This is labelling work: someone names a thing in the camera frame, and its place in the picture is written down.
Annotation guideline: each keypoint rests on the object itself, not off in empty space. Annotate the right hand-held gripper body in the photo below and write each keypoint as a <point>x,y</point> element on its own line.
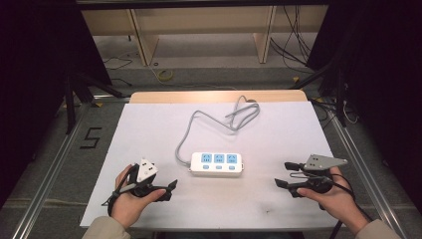
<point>323,162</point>

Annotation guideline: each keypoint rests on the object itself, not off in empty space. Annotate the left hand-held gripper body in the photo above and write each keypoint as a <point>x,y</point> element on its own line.
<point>147,169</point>

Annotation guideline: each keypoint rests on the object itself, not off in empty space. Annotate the white power strip blue sockets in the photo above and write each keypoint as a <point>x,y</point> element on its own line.
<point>219,171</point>

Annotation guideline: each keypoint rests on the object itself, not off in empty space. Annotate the person's left hand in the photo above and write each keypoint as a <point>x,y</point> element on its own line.
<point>129,205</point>

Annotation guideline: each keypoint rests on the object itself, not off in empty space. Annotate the person's right hand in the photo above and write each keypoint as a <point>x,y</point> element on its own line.
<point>335,202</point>

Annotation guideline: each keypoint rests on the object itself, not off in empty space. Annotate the white table cover board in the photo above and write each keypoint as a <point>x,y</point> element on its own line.
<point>282,132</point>

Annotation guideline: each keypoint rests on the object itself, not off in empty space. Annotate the black metal stand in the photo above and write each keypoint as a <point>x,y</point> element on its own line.
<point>338,96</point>
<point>71,106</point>

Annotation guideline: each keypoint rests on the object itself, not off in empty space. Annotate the yellow tape roll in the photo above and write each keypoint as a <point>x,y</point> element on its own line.
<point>165,75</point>

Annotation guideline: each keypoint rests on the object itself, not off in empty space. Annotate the black curtain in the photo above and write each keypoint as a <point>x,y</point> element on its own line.
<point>388,83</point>
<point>30,83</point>

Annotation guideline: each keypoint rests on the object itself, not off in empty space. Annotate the light wooden shelf unit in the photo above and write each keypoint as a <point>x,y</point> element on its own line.
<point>199,20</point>

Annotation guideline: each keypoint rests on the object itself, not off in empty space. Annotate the aluminium floor rail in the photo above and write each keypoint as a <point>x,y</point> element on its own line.
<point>49,172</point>
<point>361,172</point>

